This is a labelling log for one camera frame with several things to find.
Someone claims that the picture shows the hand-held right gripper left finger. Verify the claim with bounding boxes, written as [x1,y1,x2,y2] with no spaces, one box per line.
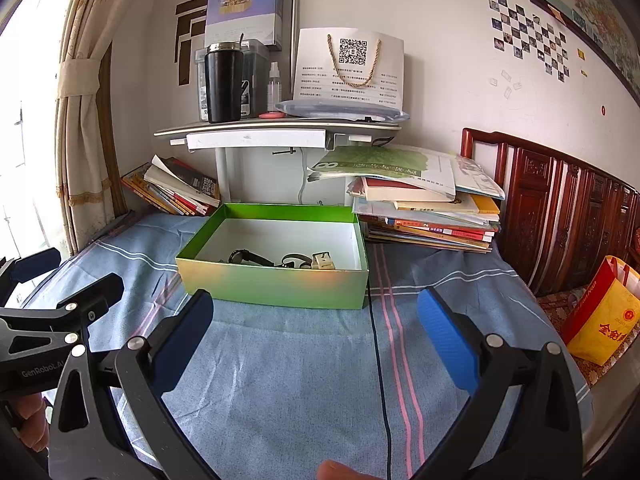
[48,288,221,480]

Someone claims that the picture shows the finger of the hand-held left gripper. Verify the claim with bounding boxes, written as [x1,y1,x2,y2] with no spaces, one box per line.
[0,273,125,347]
[0,247,62,307]

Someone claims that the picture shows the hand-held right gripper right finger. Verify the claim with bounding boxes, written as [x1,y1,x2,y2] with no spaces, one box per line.
[410,286,586,480]

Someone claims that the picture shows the green cardboard box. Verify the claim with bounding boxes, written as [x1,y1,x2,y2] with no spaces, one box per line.
[175,203,370,310]

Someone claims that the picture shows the person's left hand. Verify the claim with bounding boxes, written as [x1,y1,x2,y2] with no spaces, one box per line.
[10,392,51,454]

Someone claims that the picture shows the person's right hand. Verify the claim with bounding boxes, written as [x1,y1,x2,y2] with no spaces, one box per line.
[318,460,382,480]

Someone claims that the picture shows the black wristwatch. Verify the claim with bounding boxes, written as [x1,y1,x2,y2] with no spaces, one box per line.
[227,249,276,268]

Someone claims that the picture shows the blue striped bedsheet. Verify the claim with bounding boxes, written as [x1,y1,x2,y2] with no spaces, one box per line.
[10,210,596,480]

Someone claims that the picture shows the small stack of books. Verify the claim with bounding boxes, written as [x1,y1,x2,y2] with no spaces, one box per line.
[120,155,221,217]

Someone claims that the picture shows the large stack of books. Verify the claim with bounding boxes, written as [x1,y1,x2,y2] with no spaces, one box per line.
[307,144,506,254]

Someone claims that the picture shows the beige curtain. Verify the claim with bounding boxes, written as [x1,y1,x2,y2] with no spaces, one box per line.
[52,0,166,256]

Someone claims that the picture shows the yellow and red paper bag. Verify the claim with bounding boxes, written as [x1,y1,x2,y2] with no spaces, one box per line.
[560,255,640,367]

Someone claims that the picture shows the carved red wooden headboard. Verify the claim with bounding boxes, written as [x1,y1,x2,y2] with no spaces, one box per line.
[460,127,640,298]

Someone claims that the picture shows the white desk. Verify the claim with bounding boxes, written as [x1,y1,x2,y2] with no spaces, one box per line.
[154,115,403,207]

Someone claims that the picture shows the black insulated tumbler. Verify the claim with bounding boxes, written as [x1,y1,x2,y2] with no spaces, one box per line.
[204,42,246,124]

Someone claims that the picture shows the blue plastic folder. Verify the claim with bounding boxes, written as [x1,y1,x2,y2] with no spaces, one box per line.
[275,99,411,124]

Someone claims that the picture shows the clear spray bottle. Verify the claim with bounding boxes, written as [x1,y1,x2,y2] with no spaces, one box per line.
[267,61,284,114]

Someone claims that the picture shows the grey plastic container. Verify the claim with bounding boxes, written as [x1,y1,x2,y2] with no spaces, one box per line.
[195,39,271,121]

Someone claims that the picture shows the white paper gift bag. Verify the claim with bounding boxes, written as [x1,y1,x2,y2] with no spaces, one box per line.
[292,27,406,111]

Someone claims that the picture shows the purple house model box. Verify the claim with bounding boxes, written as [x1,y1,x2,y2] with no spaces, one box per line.
[204,0,286,49]

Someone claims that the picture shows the metal pole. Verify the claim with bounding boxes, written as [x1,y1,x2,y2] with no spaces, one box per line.
[289,0,304,52]

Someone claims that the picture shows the framed floral picture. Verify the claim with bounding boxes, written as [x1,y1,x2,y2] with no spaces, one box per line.
[517,0,640,106]

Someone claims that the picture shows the black cable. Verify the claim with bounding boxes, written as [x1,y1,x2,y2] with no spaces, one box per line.
[366,280,394,480]

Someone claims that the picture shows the brown wooden window frame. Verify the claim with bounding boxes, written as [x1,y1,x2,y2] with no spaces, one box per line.
[97,42,130,218]

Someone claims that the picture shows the checkered wall photo collage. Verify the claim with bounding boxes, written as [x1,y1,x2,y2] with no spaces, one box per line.
[489,0,572,84]

